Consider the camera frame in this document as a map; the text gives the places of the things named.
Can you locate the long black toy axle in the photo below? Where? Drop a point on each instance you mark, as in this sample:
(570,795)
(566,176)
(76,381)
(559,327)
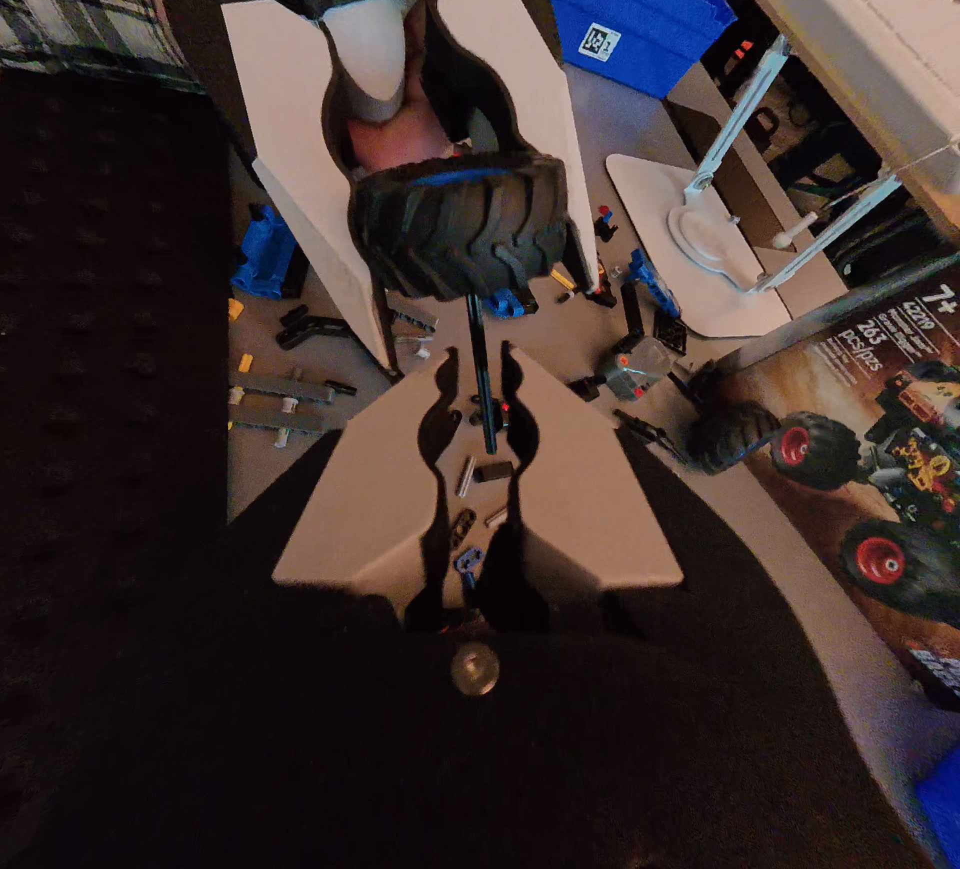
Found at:
(482,374)

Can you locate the small blue toy link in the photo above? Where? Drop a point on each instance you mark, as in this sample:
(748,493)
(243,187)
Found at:
(468,562)

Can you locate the grey toy motor block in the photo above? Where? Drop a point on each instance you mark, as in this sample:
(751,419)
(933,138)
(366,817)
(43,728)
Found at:
(638,364)

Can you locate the black toy wheel blue rim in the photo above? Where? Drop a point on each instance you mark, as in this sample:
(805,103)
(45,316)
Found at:
(450,224)
(728,437)

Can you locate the person's left hand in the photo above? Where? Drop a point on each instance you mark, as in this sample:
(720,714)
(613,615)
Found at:
(398,142)

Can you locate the monster truck toy set box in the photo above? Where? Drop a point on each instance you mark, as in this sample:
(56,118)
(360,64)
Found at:
(855,479)

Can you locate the blue toy bracket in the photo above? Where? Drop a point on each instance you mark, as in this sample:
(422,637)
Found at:
(653,284)

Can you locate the blue toy panel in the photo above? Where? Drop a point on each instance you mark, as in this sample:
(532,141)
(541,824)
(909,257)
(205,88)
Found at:
(267,254)

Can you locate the small grey toy axle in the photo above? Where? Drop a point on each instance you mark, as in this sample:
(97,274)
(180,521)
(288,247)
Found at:
(465,476)

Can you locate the blue plastic tray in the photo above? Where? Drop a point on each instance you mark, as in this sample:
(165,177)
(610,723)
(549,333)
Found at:
(942,794)

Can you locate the white document stand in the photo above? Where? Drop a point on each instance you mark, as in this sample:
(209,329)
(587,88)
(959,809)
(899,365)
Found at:
(675,209)

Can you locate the light grey desk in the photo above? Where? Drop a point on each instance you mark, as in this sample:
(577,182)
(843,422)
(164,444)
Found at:
(840,659)

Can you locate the black angled toy beam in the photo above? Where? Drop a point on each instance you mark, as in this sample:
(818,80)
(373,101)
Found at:
(308,326)

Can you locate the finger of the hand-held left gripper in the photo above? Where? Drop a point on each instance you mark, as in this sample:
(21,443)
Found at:
(285,104)
(518,44)

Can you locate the black studded mat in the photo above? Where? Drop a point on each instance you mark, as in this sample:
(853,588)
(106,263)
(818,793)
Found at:
(105,434)

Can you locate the small black red toy piece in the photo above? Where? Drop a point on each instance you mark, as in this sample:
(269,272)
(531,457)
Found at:
(605,224)

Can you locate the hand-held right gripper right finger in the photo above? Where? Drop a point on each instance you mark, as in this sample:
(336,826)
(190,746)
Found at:
(600,517)

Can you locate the yellow toy axle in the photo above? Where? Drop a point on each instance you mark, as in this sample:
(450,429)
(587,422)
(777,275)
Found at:
(563,277)

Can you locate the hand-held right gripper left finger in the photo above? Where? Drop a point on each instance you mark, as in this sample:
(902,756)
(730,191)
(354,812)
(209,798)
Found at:
(360,517)

